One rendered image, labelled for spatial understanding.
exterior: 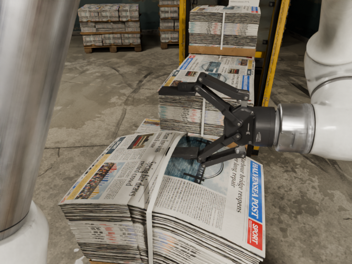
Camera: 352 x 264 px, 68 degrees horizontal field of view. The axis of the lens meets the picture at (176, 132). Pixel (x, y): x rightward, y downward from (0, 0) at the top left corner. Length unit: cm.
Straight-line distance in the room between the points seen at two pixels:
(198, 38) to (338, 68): 111
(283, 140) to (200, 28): 115
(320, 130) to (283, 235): 153
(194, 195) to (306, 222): 162
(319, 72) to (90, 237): 58
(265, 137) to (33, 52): 38
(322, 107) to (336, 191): 196
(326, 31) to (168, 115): 71
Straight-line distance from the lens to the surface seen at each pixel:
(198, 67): 136
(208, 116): 105
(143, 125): 174
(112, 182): 59
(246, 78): 123
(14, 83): 23
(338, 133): 49
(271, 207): 211
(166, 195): 53
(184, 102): 105
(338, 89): 53
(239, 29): 154
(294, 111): 49
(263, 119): 48
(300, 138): 48
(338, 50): 55
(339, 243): 208
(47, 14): 23
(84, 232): 65
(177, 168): 59
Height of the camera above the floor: 148
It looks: 32 degrees down
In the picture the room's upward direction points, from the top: straight up
